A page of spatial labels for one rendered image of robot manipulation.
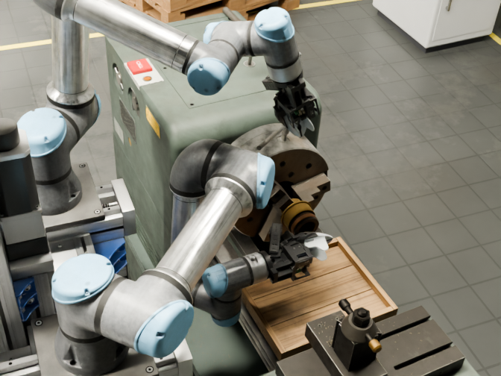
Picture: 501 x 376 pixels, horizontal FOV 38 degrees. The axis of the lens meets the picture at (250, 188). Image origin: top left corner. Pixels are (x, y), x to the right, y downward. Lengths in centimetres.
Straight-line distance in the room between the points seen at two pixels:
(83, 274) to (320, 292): 84
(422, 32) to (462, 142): 100
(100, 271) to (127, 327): 12
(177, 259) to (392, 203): 241
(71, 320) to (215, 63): 56
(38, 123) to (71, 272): 49
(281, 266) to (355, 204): 189
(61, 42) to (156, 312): 71
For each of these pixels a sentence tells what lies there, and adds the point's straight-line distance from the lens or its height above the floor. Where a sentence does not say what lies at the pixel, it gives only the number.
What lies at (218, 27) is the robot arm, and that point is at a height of 166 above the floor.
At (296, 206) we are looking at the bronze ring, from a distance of 193.
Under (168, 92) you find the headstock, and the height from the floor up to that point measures 125.
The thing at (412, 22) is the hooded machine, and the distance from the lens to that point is 502.
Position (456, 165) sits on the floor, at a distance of 406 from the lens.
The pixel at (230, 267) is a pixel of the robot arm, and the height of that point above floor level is 111.
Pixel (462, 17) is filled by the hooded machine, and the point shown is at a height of 25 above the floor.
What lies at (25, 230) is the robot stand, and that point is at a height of 133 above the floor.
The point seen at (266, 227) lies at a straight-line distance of 204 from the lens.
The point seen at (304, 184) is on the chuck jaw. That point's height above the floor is 111.
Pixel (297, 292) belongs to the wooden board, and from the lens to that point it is 203.
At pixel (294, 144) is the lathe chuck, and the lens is 195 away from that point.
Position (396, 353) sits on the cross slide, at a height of 97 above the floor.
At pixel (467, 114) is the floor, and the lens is 449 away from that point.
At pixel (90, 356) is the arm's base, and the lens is 149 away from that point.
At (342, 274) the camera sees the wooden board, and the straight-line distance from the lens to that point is 210.
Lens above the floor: 241
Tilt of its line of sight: 41 degrees down
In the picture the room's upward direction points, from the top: 4 degrees clockwise
